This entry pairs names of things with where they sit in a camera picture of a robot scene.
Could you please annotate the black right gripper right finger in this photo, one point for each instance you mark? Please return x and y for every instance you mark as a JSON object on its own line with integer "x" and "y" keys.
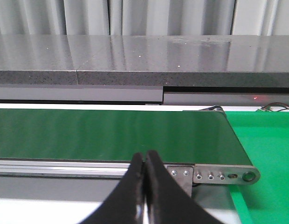
{"x": 167, "y": 202}

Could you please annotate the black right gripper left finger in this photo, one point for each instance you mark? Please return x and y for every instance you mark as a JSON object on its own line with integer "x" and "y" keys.
{"x": 125, "y": 204}

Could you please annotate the green conveyor belt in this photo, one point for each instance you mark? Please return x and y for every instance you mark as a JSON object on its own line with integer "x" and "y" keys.
{"x": 203, "y": 137}

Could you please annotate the bright green mat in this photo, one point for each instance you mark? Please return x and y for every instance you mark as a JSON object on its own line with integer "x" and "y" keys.
{"x": 265, "y": 137}

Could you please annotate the dark granite counter slab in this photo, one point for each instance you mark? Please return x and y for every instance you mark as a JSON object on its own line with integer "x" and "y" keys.
{"x": 232, "y": 61}

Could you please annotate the white pleated curtain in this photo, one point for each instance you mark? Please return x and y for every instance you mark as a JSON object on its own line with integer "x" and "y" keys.
{"x": 144, "y": 17}

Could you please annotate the metal conveyor end bracket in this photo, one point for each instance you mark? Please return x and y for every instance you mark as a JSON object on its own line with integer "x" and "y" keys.
{"x": 215, "y": 173}

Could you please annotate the aluminium conveyor side rail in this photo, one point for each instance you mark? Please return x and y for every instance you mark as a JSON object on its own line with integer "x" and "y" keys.
{"x": 71, "y": 169}

